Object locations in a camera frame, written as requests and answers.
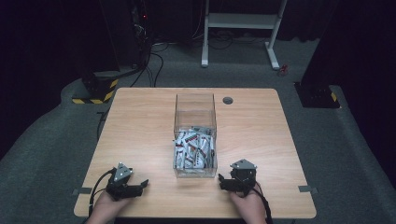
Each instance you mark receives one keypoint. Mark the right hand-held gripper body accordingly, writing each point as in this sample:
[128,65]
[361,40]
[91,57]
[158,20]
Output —
[242,178]

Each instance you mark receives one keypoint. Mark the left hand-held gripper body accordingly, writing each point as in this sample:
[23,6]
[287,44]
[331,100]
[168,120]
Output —
[120,177]

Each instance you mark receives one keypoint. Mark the pile of white packets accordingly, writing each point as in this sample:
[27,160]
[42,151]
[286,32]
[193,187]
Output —
[194,149]

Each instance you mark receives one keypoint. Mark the clear plastic box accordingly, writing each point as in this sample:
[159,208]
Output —
[195,109]

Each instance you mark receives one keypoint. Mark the person's left hand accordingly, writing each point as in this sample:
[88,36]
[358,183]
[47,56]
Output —
[106,208]

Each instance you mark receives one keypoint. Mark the grey tape strip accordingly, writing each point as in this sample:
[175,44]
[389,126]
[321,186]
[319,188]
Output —
[307,189]
[81,191]

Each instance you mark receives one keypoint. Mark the black yellow striped stand base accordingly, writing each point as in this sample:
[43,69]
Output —
[98,90]

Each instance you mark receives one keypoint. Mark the small red floor object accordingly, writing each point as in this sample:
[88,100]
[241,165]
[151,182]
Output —
[282,70]

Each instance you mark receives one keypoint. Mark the dark equipment rack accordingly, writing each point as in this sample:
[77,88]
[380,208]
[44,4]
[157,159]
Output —
[141,31]

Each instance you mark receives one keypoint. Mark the white metal stand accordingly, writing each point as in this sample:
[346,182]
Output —
[243,20]

